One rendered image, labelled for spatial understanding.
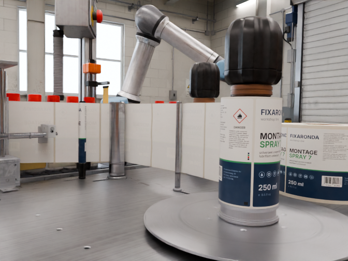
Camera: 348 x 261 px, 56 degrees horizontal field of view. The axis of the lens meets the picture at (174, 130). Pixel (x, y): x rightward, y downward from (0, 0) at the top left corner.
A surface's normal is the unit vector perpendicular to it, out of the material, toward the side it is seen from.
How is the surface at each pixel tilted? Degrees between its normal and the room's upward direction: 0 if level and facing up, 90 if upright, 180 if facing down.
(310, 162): 90
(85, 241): 0
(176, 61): 90
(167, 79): 90
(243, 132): 90
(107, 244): 0
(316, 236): 0
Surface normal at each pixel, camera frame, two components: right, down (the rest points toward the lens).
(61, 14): 0.13, 0.05
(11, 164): 0.68, 0.05
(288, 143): -0.89, 0.00
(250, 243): 0.02, -1.00
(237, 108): -0.56, 0.04
